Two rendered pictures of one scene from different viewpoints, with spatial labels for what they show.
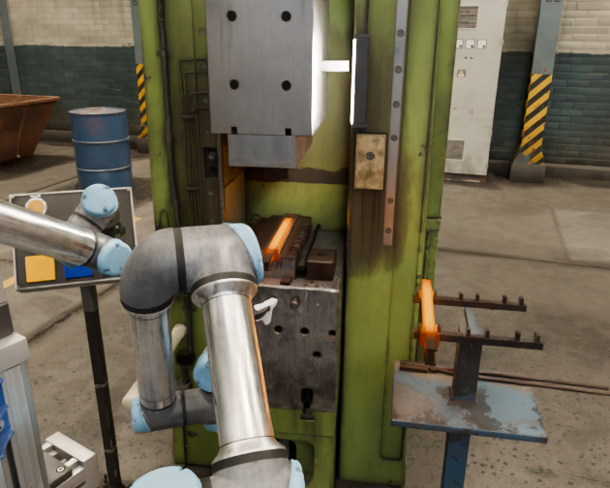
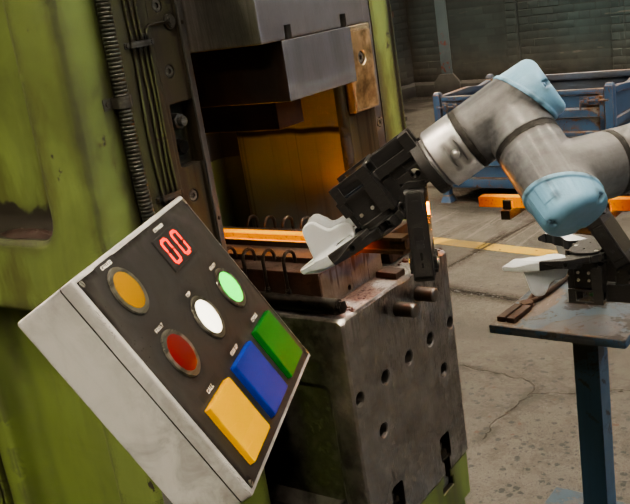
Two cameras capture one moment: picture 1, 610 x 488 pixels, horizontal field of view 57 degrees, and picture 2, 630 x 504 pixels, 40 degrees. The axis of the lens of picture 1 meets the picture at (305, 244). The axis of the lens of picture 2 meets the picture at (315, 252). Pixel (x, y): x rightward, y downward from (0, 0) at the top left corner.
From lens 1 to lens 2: 1.74 m
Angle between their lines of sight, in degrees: 57
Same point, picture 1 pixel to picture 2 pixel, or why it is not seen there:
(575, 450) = (466, 402)
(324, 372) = (453, 391)
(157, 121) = (88, 67)
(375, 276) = not seen: hidden behind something
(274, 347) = (409, 392)
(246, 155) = (307, 74)
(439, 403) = (599, 311)
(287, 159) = (348, 67)
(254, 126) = (308, 18)
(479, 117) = not seen: outside the picture
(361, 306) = not seen: hidden behind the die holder
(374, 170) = (368, 78)
